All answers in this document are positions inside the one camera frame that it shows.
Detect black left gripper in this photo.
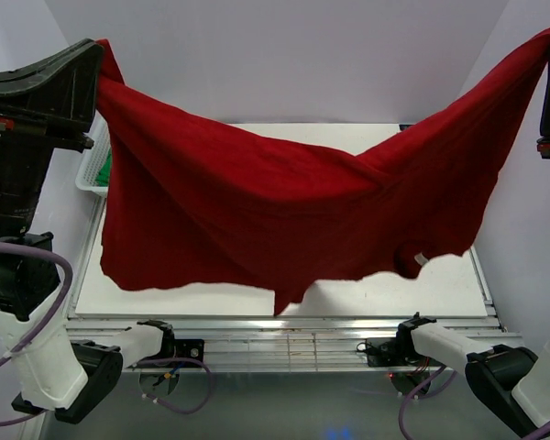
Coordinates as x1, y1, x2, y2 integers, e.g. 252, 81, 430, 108
0, 35, 104, 234

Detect dark red t shirt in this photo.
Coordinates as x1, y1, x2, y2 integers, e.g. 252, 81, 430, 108
97, 28, 550, 313

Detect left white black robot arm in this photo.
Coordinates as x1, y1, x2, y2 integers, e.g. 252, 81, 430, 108
0, 39, 176, 424

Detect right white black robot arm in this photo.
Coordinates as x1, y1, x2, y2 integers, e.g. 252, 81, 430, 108
395, 50, 550, 439

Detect white plastic basket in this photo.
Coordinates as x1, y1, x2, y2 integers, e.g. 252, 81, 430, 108
75, 118, 111, 198

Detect green t shirt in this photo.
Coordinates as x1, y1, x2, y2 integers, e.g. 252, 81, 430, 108
94, 151, 112, 187

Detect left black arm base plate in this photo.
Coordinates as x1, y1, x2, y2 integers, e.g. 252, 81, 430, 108
137, 338, 205, 369

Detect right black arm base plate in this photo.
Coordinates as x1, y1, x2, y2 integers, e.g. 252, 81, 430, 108
359, 338, 439, 369

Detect aluminium frame rails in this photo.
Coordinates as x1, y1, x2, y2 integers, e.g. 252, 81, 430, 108
38, 198, 523, 439

